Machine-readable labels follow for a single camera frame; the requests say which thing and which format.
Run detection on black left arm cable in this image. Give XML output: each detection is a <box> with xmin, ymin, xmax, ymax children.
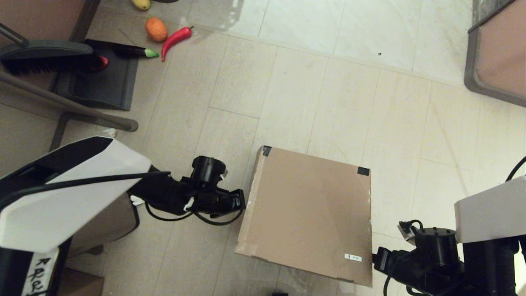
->
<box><xmin>0</xmin><ymin>171</ymin><xmax>244</xmax><ymax>227</ymax></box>

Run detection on brown table with dark rim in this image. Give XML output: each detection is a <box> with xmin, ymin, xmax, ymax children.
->
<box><xmin>0</xmin><ymin>0</ymin><xmax>102</xmax><ymax>43</ymax></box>

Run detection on orange toy fruit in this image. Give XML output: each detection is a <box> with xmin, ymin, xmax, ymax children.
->
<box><xmin>145</xmin><ymin>17</ymin><xmax>168</xmax><ymax>42</ymax></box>

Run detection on purple toy eggplant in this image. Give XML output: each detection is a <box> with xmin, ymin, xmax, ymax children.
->
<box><xmin>113</xmin><ymin>45</ymin><xmax>159</xmax><ymax>58</ymax></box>

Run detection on brown table with gray rim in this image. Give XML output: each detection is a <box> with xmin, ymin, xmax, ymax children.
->
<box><xmin>464</xmin><ymin>0</ymin><xmax>526</xmax><ymax>108</ymax></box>

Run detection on brown plastic trash bin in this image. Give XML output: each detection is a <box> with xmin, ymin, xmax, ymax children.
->
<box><xmin>66</xmin><ymin>192</ymin><xmax>141</xmax><ymax>259</ymax></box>

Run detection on brown cardboard carton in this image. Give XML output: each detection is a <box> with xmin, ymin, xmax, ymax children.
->
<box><xmin>58</xmin><ymin>268</ymin><xmax>104</xmax><ymax>296</ymax></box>

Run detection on brown cardboard shoe box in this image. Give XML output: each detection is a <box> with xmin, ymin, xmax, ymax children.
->
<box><xmin>235</xmin><ymin>145</ymin><xmax>373</xmax><ymax>287</ymax></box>

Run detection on red toy chili pepper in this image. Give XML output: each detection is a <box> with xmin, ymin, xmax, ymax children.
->
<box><xmin>161</xmin><ymin>26</ymin><xmax>194</xmax><ymax>62</ymax></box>

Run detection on dark gray broom brush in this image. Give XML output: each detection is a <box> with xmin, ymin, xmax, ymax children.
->
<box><xmin>0</xmin><ymin>23</ymin><xmax>94</xmax><ymax>75</ymax></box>

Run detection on brown metal frame bar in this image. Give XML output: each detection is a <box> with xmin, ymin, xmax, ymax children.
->
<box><xmin>0</xmin><ymin>70</ymin><xmax>139</xmax><ymax>150</ymax></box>

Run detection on dark gray dustpan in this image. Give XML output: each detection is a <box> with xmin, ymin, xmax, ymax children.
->
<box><xmin>51</xmin><ymin>39</ymin><xmax>139</xmax><ymax>111</ymax></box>

